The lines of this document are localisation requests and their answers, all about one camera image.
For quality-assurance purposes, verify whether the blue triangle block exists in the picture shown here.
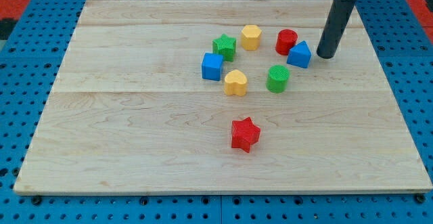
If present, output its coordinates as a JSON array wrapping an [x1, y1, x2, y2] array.
[[286, 41, 312, 68]]

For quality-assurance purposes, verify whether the light wooden board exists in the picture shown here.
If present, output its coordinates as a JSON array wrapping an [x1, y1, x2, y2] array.
[[14, 0, 432, 196]]

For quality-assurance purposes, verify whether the yellow heart block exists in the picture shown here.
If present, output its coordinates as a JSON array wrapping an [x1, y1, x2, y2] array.
[[223, 70, 248, 96]]

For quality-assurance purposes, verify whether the blue cube block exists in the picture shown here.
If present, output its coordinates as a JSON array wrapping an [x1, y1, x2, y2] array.
[[201, 53, 223, 81]]

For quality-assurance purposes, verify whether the red star block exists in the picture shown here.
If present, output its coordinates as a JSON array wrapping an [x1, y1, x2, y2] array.
[[231, 117, 261, 153]]

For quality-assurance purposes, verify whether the green star block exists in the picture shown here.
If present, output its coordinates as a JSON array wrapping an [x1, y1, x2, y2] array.
[[212, 34, 237, 62]]

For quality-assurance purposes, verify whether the green cylinder block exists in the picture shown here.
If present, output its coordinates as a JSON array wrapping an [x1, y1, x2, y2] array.
[[266, 65, 290, 93]]

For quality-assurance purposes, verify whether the yellow hexagon block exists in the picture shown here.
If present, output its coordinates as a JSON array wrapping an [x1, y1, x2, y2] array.
[[241, 25, 262, 51]]

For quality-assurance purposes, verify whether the red cylinder block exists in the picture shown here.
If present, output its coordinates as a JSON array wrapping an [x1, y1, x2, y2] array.
[[275, 29, 298, 55]]

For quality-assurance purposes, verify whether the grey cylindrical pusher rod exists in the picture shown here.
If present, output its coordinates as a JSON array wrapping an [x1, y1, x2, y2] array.
[[316, 0, 356, 59]]

